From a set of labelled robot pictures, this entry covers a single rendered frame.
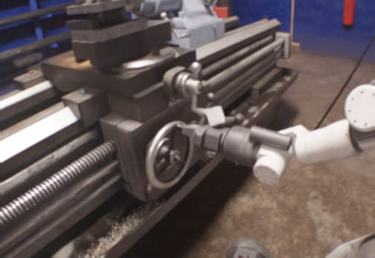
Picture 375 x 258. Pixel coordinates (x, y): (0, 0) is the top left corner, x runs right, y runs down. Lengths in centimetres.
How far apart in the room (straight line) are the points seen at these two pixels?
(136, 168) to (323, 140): 53
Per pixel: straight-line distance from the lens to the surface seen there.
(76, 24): 83
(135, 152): 80
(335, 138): 54
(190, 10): 138
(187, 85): 80
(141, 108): 77
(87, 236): 104
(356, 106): 50
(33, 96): 114
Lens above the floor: 117
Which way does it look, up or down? 28 degrees down
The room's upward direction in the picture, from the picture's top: 5 degrees counter-clockwise
